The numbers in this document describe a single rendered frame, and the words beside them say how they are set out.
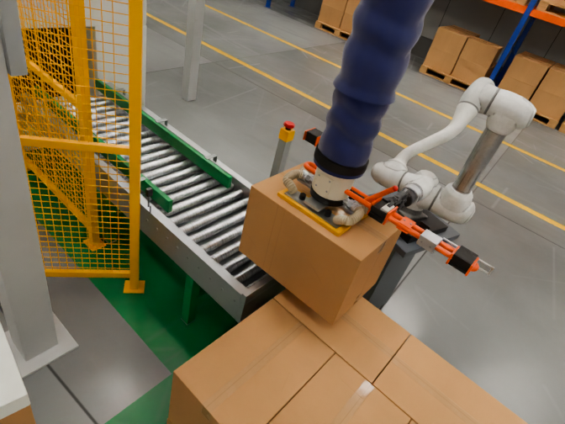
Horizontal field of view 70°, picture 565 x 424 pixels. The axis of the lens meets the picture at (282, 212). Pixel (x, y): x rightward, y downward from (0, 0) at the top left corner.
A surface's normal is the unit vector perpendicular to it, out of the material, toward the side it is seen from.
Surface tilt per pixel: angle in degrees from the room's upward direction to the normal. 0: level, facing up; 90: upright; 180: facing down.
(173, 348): 0
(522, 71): 90
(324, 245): 90
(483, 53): 90
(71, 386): 0
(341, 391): 0
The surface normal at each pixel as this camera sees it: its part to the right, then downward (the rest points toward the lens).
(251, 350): 0.22, -0.77
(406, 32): 0.46, 0.33
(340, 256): -0.64, 0.35
